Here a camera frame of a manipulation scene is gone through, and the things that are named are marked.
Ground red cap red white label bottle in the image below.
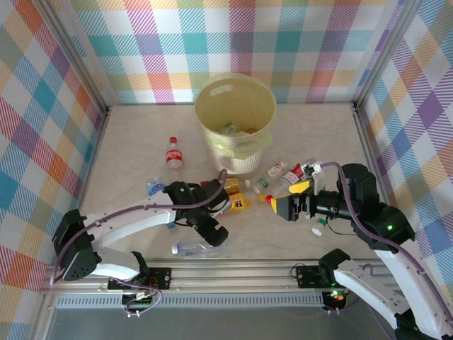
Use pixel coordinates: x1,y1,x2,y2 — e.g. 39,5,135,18
265,163,309,202

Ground clear water bottle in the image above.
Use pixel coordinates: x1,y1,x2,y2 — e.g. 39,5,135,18
171,236,229,257

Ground yellow cap yellow label bottle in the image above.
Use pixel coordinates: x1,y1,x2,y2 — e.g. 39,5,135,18
228,193,266,214

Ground Pocari Sweat bottle blue label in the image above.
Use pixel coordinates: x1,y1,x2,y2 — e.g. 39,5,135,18
146,176,178,231

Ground gold label bottle white cap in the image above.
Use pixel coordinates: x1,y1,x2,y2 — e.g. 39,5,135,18
221,178,253,195

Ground Coca-Cola bottle red label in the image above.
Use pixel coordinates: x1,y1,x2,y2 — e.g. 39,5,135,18
165,135,185,171

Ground yellow-green bin liner bag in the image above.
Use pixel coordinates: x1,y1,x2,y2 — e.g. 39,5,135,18
208,129,274,161

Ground cream plastic bin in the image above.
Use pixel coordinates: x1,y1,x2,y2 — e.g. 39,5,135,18
193,72,277,177

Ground small white bottle orange print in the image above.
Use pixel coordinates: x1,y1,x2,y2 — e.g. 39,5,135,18
267,161,288,177

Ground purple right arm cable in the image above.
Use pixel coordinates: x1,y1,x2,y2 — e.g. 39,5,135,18
320,161,447,319

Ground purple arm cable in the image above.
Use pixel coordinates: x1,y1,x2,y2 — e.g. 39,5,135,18
320,161,447,319
52,169,228,286

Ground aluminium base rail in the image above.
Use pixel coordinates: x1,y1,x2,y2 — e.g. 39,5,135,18
40,257,401,298

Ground aluminium right side rail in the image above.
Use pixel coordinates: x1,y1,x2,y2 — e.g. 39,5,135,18
350,101,390,199

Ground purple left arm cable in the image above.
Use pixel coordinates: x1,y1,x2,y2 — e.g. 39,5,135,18
52,169,228,286

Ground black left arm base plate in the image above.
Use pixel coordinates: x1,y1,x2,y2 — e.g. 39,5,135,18
108,266,173,292

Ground slotted grey cable duct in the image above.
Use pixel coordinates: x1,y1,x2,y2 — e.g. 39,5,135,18
55,296,325,308

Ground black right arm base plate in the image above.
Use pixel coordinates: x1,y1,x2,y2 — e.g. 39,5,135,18
295,263,337,290

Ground small controller board with wires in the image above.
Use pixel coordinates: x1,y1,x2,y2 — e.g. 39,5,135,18
321,288,350,315
121,288,164,317

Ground aluminium right frame post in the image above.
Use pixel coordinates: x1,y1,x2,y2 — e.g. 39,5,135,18
352,0,424,107

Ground aluminium frame post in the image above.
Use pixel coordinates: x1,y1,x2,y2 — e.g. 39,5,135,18
37,0,113,113
352,0,424,107

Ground aluminium left frame post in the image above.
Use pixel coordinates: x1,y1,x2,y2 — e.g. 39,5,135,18
37,0,113,113

